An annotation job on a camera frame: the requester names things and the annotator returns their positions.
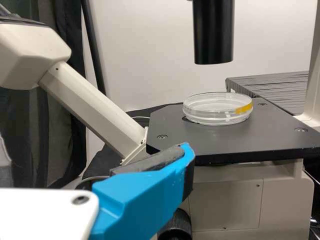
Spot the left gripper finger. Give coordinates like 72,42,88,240
91,141,196,240

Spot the petri dish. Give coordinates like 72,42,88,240
182,91,254,126

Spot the cream microscope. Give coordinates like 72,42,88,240
0,0,320,240

